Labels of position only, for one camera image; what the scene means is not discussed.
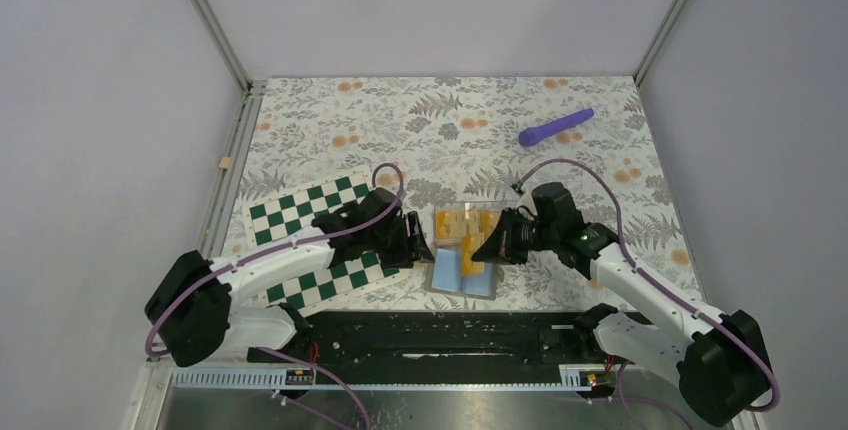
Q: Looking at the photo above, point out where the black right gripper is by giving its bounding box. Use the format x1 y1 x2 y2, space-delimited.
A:
472 207 559 265

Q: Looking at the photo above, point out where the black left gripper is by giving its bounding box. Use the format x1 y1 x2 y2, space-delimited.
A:
367 211 434 269

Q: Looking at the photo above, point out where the grey card holder wallet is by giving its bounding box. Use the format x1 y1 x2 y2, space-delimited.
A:
424 248 499 300

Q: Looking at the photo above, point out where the gold VIP card stack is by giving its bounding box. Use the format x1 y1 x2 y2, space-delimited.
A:
435 209 500 247

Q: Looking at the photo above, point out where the clear acrylic card box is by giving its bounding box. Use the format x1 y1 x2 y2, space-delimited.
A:
433 200 513 247

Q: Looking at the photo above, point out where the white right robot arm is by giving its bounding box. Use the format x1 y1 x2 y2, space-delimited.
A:
471 182 772 427

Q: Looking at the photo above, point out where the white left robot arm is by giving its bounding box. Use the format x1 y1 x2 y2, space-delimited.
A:
144 188 434 367

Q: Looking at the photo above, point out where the purple cylindrical tool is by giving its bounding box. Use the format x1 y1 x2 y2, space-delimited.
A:
518 108 595 147

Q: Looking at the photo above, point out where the floral patterned table mat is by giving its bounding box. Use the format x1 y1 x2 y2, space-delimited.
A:
222 76 701 296

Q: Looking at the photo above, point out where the green white chessboard mat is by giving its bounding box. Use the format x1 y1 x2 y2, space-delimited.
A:
242 166 411 317

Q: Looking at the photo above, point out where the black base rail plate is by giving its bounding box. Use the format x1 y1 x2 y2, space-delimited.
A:
182 306 710 389

